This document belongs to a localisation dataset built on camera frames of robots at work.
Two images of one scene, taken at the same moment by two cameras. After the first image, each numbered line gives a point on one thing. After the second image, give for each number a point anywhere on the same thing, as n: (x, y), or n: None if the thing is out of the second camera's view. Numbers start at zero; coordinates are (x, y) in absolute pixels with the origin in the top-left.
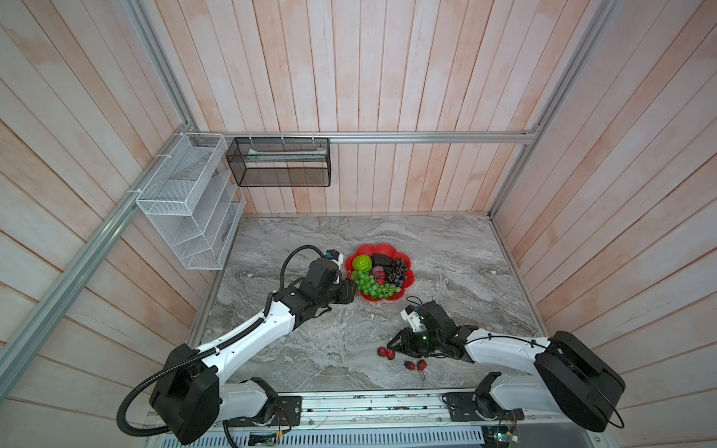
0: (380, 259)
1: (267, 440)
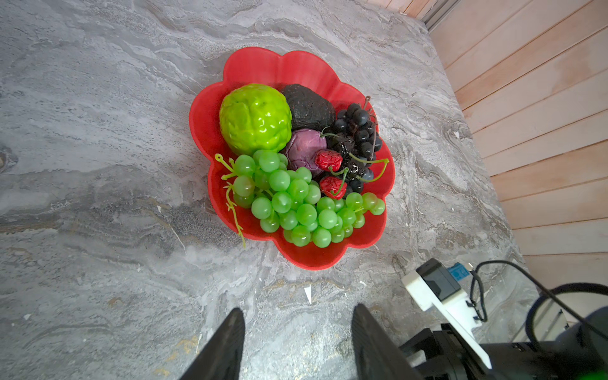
0: (309, 110)
1: None
